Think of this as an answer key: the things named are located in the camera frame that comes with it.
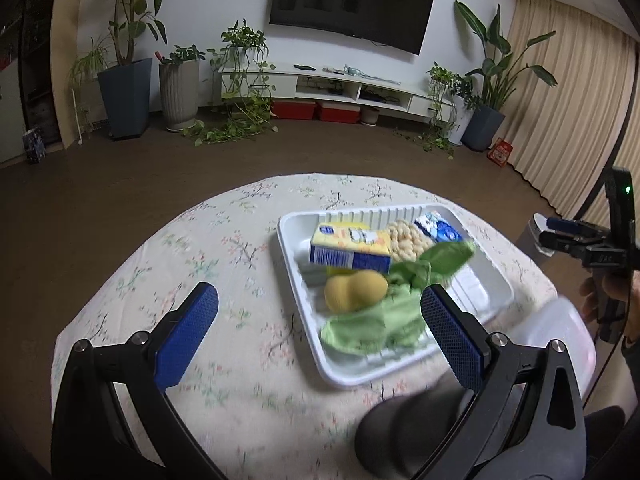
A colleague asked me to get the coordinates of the tall leafy plant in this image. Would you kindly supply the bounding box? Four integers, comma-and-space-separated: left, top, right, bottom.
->
82, 0, 168, 68

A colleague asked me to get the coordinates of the green cloth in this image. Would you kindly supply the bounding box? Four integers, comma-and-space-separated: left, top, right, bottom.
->
320, 241, 477, 357

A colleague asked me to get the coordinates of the white television stand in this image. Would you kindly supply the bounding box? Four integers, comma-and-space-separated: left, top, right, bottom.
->
219, 62, 458, 123

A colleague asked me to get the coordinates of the grey ribbed planter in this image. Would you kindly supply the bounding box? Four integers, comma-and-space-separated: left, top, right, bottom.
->
159, 62, 201, 132

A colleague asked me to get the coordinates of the white foam tray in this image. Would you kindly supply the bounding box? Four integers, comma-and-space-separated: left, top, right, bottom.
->
272, 203, 516, 387

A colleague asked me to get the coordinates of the black wall television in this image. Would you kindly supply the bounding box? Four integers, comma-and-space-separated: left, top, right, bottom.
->
269, 0, 437, 56

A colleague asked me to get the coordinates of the dark blue tapered planter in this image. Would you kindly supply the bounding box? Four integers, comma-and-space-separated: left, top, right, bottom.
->
461, 106, 506, 152

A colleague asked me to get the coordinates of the person's right hand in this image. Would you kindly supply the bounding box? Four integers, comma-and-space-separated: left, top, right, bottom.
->
579, 271, 632, 325

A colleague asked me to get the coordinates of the trailing pothos plant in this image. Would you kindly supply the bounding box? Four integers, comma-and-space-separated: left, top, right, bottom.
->
182, 19, 281, 147

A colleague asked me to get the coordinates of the person's dark clothing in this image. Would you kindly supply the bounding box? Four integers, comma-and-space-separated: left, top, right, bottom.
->
585, 405, 640, 480

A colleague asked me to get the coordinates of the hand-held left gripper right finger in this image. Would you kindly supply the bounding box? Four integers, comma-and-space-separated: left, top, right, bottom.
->
415, 283, 587, 480

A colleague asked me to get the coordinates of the blue tissue pack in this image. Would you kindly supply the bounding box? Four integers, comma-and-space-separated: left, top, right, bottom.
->
414, 211, 465, 245

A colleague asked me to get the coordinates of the thin spindly plant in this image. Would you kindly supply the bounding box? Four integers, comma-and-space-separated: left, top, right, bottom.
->
67, 35, 111, 111

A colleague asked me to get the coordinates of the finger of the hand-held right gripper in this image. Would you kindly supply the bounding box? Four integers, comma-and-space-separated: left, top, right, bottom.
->
539, 230, 592, 257
546, 216, 610, 236

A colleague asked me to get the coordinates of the yellow peanut-shaped sponge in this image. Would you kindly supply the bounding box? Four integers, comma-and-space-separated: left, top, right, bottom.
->
324, 269, 389, 315

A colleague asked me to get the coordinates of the small leafy plant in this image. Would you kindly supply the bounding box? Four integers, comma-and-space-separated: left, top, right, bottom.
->
160, 45, 206, 66

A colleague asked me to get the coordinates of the blue printed box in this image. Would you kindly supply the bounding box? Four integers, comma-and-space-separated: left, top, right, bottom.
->
21, 129, 47, 165

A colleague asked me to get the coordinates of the beige curtain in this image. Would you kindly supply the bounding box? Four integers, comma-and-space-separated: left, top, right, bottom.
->
500, 0, 640, 221

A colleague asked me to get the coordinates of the large broad-leaf plant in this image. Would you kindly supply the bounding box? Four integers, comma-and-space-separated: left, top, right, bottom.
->
454, 0, 558, 111

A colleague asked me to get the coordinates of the trailing plant with white planter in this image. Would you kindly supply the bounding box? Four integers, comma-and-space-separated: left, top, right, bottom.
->
395, 62, 476, 158

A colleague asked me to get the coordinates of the dark blue square planter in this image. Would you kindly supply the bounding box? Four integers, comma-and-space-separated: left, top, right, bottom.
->
96, 57, 153, 141

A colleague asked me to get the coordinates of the floral tablecloth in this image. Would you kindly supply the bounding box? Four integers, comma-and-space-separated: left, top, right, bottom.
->
50, 172, 598, 480

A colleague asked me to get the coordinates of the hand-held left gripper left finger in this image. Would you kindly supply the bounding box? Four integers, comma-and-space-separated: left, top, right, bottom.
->
51, 281, 228, 480

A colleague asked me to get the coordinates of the translucent plastic container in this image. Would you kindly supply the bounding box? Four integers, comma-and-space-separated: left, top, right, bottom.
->
510, 296, 597, 391

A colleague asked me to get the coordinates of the dark shelving unit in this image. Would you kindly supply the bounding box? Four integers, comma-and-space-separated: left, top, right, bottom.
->
17, 0, 66, 148

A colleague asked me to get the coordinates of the yellow and blue carton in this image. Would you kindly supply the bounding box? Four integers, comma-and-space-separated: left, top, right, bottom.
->
309, 223, 392, 275

